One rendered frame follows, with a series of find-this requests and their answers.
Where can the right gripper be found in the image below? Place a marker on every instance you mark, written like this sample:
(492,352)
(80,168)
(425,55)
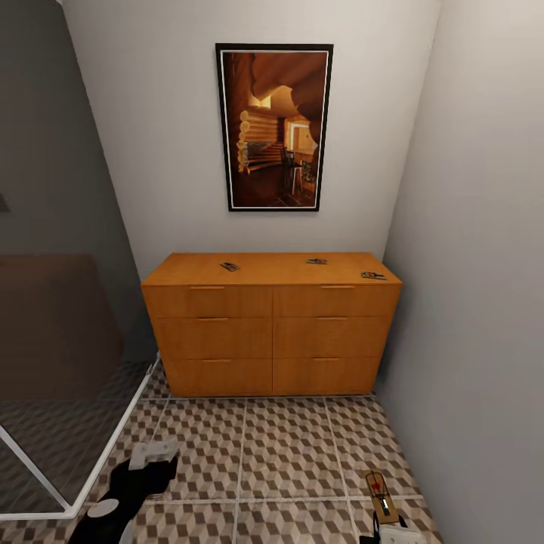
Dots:
(375,539)

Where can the door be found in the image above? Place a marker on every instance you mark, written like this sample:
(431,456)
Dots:
(21,492)
(76,338)

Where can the picture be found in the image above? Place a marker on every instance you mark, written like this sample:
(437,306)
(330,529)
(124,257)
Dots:
(274,101)

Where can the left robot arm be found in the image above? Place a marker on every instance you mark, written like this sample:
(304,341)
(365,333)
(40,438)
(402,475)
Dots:
(112,522)

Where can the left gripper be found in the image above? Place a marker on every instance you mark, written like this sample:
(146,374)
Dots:
(151,480)

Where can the cabinet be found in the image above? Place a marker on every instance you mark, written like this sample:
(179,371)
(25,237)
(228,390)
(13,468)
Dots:
(275,326)

